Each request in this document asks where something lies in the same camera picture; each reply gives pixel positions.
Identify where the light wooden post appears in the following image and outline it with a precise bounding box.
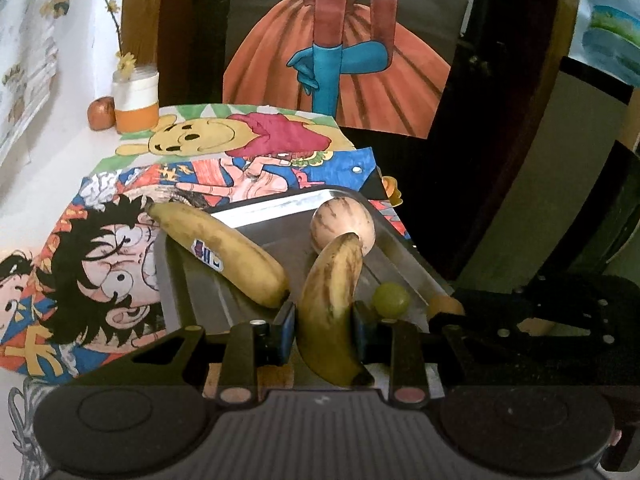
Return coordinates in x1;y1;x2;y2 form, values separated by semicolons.
120;0;166;68

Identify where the yellow banana with sticker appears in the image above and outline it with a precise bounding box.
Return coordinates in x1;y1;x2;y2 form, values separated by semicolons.
144;200;292;309

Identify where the orange-brown round fruit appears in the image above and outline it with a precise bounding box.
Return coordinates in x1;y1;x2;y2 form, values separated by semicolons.
87;96;117;132

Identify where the white printed blanket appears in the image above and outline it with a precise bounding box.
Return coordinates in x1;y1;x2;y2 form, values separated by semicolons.
0;0;61;161

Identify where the white and orange jar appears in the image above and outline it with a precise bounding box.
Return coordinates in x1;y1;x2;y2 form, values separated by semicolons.
111;65;161;135

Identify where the orange dress wall poster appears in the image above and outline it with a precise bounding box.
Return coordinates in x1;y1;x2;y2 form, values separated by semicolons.
222;0;473;140

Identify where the landscape painting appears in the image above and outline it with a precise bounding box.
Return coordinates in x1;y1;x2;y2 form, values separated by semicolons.
570;0;640;86

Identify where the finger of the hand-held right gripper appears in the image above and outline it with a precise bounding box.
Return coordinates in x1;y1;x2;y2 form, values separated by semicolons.
429;312;618;346
452;274;621;313

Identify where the green grape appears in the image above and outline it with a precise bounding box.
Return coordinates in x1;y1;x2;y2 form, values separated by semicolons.
371;282;412;319

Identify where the brown-spotted yellow banana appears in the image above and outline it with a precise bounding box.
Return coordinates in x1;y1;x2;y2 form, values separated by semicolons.
296;232;376;388

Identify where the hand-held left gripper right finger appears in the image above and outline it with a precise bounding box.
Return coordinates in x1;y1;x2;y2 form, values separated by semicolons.
352;301;506;406

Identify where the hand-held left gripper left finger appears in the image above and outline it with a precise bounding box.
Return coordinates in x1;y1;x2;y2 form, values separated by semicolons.
127;301;297;406

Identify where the colourful black-haired character drawing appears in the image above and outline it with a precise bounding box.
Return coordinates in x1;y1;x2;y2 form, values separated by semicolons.
0;147;381;378

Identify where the grey dragon sketch sheet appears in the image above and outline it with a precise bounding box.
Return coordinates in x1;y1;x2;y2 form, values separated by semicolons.
7;375;66;480

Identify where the yellow bear drawing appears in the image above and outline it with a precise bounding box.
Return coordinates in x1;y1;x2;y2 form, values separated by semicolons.
112;102;361;171

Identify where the yellow dried flower sprig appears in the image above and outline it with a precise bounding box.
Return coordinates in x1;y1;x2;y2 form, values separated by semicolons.
101;0;138;81

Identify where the metal tray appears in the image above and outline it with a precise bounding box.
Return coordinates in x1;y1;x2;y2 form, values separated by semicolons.
152;187;456;391

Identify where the dark wooden door frame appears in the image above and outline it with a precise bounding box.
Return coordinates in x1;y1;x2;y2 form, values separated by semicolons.
430;0;586;281

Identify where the small tan potato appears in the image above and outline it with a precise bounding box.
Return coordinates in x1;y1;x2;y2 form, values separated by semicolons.
426;295;466;321

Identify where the small striped pepino melon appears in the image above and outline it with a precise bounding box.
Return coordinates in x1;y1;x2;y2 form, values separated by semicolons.
310;197;376;257

